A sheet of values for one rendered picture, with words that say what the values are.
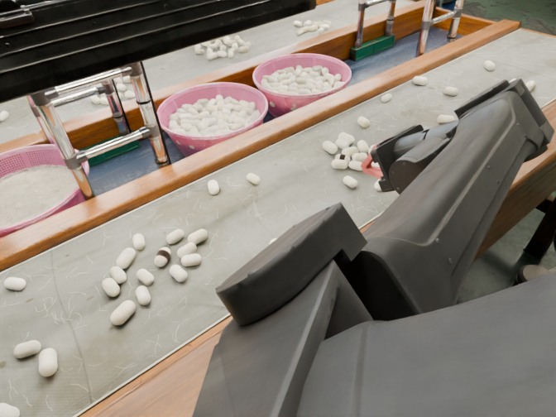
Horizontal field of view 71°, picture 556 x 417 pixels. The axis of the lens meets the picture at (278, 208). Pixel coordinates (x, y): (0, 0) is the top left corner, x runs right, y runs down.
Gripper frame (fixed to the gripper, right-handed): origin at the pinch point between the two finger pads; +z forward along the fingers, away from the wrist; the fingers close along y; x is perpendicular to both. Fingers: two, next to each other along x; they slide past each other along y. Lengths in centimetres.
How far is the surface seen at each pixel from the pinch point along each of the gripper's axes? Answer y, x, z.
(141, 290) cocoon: 38.6, 0.9, 10.0
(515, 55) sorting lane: -82, -3, 17
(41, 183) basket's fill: 43, -23, 43
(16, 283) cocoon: 53, -8, 21
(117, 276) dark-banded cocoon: 40.3, -2.2, 13.8
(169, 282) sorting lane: 34.5, 2.1, 11.3
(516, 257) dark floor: -89, 70, 45
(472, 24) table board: -104, -19, 38
